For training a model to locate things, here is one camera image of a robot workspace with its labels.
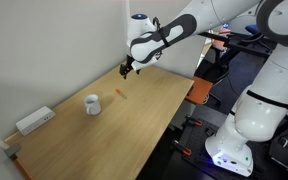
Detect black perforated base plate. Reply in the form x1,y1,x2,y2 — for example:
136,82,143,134
180,114,262,180

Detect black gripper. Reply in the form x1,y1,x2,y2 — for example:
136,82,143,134
118,54,142,80

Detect gray metal table bracket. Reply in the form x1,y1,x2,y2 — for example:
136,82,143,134
3,143,22,161

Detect orange chair seat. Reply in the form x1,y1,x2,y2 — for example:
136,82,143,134
184,76,215,106

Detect white rectangular box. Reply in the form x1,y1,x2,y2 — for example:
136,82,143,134
15,105,56,137

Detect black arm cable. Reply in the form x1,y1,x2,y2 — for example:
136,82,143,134
152,16,172,62

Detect white cup with handle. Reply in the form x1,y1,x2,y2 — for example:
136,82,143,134
83,93,102,117

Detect black clamp orange handle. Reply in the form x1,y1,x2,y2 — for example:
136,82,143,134
171,139,193,157
183,115,204,128

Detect orange marker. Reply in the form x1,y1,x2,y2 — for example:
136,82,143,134
115,88,128,100

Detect black case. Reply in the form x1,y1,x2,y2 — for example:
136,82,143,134
268,126,288,173

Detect dark blue office chair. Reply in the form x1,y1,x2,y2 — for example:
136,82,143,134
244,23,268,44

